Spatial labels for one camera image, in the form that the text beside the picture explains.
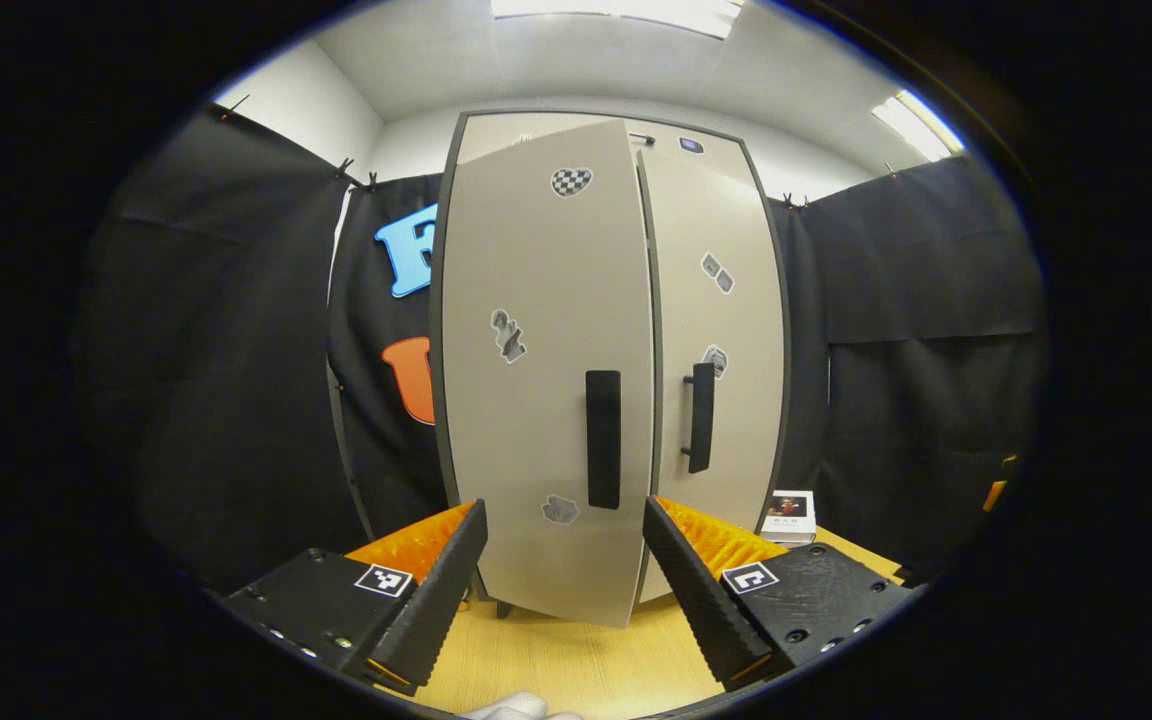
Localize white portrait cover book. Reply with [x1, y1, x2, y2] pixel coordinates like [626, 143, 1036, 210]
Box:
[760, 489, 818, 547]

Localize black backdrop cloth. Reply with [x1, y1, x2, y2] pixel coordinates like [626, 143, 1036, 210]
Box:
[76, 105, 1047, 596]

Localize small ceiling light panel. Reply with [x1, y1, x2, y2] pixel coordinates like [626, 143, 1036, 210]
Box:
[870, 89, 968, 164]

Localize white rounded object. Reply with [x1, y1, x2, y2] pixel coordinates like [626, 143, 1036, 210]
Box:
[464, 691, 589, 720]

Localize white cabinet door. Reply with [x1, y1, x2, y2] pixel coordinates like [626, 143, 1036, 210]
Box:
[440, 118, 656, 630]
[636, 148, 788, 603]

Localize white shoe cabinet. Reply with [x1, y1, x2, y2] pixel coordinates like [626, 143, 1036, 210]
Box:
[431, 108, 793, 619]

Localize long ceiling light panel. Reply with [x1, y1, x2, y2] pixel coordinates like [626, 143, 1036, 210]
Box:
[490, 0, 746, 40]

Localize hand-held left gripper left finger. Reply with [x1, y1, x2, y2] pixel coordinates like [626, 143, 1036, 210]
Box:
[221, 498, 490, 696]

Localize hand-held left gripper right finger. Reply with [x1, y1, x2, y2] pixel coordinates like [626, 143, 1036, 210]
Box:
[642, 494, 916, 693]

